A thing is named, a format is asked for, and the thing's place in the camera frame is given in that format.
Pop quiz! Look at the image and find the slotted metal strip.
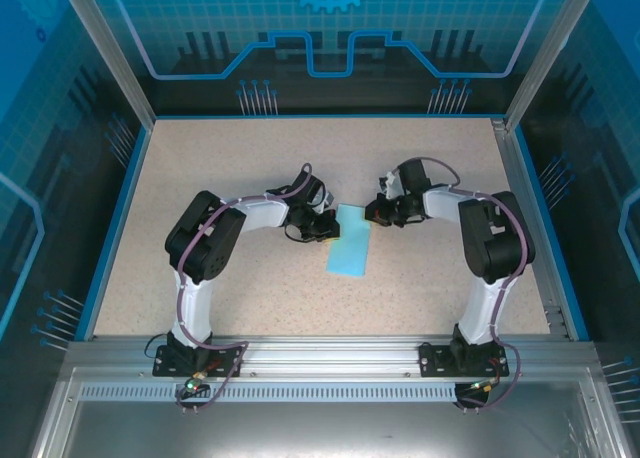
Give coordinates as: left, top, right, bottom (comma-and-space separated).
79, 383, 459, 400

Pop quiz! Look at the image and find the cable connector with green light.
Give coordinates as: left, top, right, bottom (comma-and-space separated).
182, 369, 210, 398
467, 375, 503, 395

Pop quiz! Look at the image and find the light blue paper sheet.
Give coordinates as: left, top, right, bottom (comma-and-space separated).
324, 203, 374, 280

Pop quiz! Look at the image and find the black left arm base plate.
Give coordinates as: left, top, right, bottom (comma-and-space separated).
152, 344, 245, 378

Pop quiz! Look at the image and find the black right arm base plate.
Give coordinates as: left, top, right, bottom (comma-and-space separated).
418, 342, 511, 378

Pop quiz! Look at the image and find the aluminium frame post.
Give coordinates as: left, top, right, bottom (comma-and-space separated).
54, 0, 157, 129
503, 0, 602, 129

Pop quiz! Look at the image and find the aluminium side rail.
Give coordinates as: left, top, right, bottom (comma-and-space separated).
492, 117, 571, 340

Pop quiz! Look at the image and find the long aluminium mounting rail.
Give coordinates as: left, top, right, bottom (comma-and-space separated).
67, 335, 599, 379

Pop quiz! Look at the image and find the shiny metal tray panel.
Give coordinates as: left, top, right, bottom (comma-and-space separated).
29, 367, 631, 458

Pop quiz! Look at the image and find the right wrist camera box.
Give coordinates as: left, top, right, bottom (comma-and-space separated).
378, 170, 402, 200

